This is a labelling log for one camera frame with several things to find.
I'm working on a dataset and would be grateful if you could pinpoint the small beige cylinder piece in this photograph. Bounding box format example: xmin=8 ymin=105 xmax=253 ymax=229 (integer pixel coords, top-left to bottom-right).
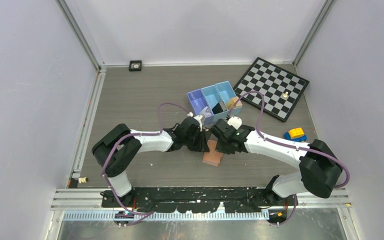
xmin=77 ymin=177 xmax=89 ymax=184

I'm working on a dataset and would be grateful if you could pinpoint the light blue bin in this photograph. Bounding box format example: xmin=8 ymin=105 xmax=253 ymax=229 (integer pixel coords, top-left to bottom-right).
xmin=215 ymin=81 xmax=243 ymax=116
xmin=201 ymin=85 xmax=228 ymax=123

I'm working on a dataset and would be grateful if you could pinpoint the purple plastic bin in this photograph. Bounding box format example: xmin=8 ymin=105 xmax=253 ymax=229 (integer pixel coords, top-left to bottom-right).
xmin=187 ymin=89 xmax=214 ymax=126

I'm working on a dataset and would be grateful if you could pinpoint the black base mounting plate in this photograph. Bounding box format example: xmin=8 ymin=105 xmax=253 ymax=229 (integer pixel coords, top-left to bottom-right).
xmin=100 ymin=186 xmax=298 ymax=214

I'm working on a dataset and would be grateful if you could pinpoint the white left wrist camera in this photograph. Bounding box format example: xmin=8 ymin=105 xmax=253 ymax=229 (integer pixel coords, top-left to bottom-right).
xmin=187 ymin=112 xmax=206 ymax=131

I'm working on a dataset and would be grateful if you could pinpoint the blue yellow toy car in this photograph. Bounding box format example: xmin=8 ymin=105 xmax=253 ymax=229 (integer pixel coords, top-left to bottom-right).
xmin=283 ymin=127 xmax=308 ymax=142

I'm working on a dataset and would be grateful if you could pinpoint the tan card right bin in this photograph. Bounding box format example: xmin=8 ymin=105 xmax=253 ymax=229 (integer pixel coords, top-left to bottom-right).
xmin=226 ymin=96 xmax=243 ymax=110

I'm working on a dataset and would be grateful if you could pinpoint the silver card purple bin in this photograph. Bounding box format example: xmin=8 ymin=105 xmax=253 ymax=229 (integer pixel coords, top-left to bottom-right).
xmin=199 ymin=106 xmax=213 ymax=119

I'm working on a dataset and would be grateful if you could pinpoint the aluminium rail frame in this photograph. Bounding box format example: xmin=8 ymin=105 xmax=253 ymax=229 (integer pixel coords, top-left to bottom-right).
xmin=51 ymin=188 xmax=354 ymax=227

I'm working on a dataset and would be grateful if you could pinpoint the right light blue bin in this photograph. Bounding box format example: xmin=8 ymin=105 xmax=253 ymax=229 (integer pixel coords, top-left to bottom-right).
xmin=215 ymin=81 xmax=243 ymax=116

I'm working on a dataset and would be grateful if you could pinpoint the small black square device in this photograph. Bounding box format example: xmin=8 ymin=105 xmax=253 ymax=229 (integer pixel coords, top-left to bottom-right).
xmin=128 ymin=60 xmax=143 ymax=72

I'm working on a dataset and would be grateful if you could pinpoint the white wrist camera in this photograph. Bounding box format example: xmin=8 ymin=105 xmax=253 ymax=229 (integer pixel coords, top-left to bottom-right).
xmin=187 ymin=112 xmax=206 ymax=131
xmin=227 ymin=116 xmax=243 ymax=130

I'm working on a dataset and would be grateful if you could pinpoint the brown leather card holder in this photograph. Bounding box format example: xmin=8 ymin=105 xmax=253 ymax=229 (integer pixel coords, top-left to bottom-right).
xmin=202 ymin=140 xmax=223 ymax=167

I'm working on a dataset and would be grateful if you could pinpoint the middle light blue bin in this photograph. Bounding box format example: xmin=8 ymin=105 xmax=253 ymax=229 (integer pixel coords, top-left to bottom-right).
xmin=201 ymin=85 xmax=228 ymax=123

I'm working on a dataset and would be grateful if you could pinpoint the black card middle bin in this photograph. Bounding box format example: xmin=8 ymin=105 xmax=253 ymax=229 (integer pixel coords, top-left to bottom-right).
xmin=212 ymin=101 xmax=227 ymax=115

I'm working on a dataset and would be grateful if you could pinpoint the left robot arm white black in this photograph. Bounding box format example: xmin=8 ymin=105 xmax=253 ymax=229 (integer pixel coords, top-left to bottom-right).
xmin=91 ymin=116 xmax=211 ymax=207

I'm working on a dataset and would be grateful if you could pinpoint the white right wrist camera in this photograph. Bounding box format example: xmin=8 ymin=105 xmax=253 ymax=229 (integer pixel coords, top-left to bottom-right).
xmin=227 ymin=116 xmax=243 ymax=130

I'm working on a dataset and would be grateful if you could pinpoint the black white chessboard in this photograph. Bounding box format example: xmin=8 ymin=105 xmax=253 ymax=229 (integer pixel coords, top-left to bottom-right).
xmin=233 ymin=57 xmax=310 ymax=122

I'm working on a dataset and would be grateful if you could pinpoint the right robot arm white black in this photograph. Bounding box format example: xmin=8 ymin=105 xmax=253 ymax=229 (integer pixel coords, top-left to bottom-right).
xmin=209 ymin=119 xmax=343 ymax=205

